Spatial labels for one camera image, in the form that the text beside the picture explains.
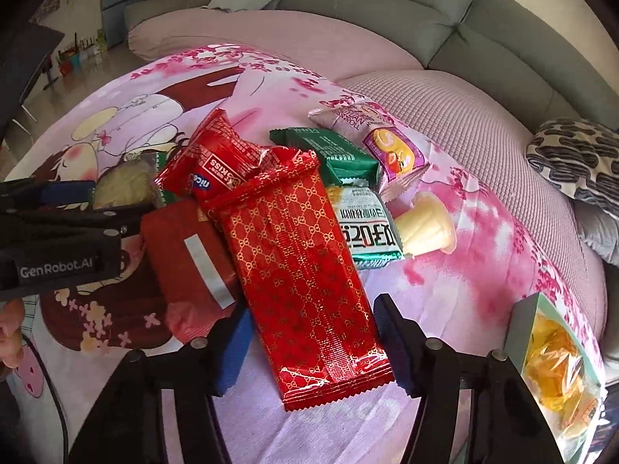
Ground red nice kiss biscuit packet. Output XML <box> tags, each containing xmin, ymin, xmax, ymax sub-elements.
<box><xmin>155</xmin><ymin>109</ymin><xmax>283</xmax><ymax>202</ymax></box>

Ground dark green snack packet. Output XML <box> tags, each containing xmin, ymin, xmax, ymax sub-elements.
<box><xmin>270</xmin><ymin>127</ymin><xmax>380</xmax><ymax>189</ymax></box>

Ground pink cartoon girl blanket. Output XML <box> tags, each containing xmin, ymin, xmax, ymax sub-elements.
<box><xmin>9</xmin><ymin>45</ymin><xmax>603</xmax><ymax>463</ymax></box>

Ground grey cushion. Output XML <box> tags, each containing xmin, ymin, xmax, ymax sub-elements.
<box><xmin>574</xmin><ymin>201</ymin><xmax>619</xmax><ymax>266</ymax></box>

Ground teal shallow box tray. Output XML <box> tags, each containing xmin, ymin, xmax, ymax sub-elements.
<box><xmin>504</xmin><ymin>292</ymin><xmax>605</xmax><ymax>463</ymax></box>

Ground black and white patterned pillow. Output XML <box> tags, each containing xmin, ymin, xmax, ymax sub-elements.
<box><xmin>526</xmin><ymin>118</ymin><xmax>618</xmax><ymax>218</ymax></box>

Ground clear green-edged barcode snack packet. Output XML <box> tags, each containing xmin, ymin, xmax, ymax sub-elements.
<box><xmin>91</xmin><ymin>151</ymin><xmax>178</xmax><ymax>210</ymax></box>

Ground colourful toys on floor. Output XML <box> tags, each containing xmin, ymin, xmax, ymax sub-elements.
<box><xmin>56</xmin><ymin>28</ymin><xmax>107</xmax><ymax>77</ymax></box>

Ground long red gold-pattern snack pack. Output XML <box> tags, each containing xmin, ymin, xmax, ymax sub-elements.
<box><xmin>202</xmin><ymin>151</ymin><xmax>393</xmax><ymax>411</ymax></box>

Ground person's left hand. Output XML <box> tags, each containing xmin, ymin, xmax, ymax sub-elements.
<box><xmin>0</xmin><ymin>299</ymin><xmax>25</xmax><ymax>369</ymax></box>

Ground yellow cake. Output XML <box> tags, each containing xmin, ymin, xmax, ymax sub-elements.
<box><xmin>523</xmin><ymin>312</ymin><xmax>600</xmax><ymax>441</ymax></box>

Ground yellow pudding jelly cup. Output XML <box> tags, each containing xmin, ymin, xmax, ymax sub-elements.
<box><xmin>395</xmin><ymin>192</ymin><xmax>457</xmax><ymax>258</ymax></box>

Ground purple swiss roll packet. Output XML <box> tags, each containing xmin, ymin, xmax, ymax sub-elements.
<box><xmin>308</xmin><ymin>102</ymin><xmax>430</xmax><ymax>202</ymax></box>

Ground white green Korean snack packet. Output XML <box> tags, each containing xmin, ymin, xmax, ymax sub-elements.
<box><xmin>325</xmin><ymin>186</ymin><xmax>405</xmax><ymax>270</ymax></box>

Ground grey sectional sofa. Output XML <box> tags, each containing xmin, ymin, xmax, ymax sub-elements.
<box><xmin>125</xmin><ymin>0</ymin><xmax>618</xmax><ymax>129</ymax></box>

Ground dark red snack packet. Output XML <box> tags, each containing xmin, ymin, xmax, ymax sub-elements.
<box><xmin>140</xmin><ymin>200</ymin><xmax>241</xmax><ymax>344</ymax></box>

